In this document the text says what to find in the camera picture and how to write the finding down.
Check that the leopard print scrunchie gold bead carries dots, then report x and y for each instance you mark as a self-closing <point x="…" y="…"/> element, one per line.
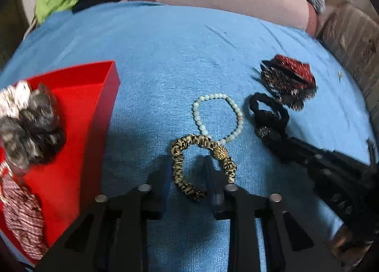
<point x="179" y="168"/>

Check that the blue blanket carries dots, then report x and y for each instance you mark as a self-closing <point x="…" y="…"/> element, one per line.
<point x="165" y="58"/>

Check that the grey scrunchie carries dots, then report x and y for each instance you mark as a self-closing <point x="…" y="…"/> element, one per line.
<point x="32" y="129"/>

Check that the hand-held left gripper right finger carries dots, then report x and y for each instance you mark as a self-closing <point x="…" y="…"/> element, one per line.
<point x="210" y="177"/>

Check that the dark brown patterned scrunchie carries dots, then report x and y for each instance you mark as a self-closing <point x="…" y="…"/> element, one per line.
<point x="278" y="85"/>

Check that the red white striped scrunchie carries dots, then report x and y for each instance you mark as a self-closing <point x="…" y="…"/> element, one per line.
<point x="23" y="218"/>

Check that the white patterned scrunchie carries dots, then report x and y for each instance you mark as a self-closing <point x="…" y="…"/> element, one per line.
<point x="14" y="94"/>

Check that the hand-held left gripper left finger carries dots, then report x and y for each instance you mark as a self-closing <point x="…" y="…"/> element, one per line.
<point x="166" y="177"/>

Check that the red patterned scrunchie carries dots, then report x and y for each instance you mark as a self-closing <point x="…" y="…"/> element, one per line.
<point x="296" y="67"/>

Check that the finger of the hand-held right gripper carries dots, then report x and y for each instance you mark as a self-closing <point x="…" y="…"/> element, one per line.
<point x="299" y="152"/>

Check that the red box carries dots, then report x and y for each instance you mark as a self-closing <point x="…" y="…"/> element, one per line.
<point x="77" y="118"/>

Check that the beige patterned sofa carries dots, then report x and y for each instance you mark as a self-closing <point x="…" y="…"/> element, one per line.
<point x="352" y="40"/>

